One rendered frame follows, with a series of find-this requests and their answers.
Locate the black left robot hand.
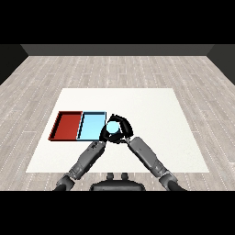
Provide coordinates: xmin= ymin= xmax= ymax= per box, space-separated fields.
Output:
xmin=98 ymin=120 xmax=113 ymax=142

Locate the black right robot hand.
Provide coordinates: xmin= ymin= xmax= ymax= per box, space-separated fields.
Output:
xmin=107 ymin=113 xmax=134 ymax=144

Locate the small blue can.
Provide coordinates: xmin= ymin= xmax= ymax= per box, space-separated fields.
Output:
xmin=106 ymin=120 xmax=120 ymax=135

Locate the light blue shallow open box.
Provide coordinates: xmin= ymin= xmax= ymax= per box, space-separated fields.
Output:
xmin=75 ymin=110 xmax=107 ymax=142

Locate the red shallow open box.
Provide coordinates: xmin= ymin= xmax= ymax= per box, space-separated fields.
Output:
xmin=48 ymin=110 xmax=84 ymax=142

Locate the dark grey robot body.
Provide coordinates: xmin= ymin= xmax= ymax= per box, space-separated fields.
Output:
xmin=90 ymin=173 xmax=147 ymax=192

